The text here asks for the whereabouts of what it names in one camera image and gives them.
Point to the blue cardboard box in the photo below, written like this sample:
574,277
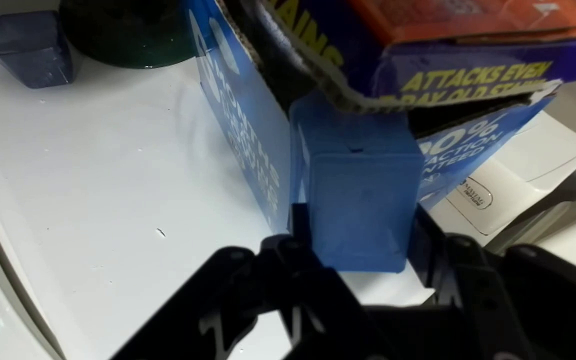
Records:
248,115

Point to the white washing machine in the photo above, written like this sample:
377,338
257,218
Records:
98,180

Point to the dark blue measuring cup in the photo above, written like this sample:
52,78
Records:
33,50

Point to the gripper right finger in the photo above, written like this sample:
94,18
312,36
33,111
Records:
533,300

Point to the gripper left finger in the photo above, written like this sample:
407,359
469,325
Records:
228,290

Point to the dark green round container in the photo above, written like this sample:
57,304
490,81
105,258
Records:
128,35

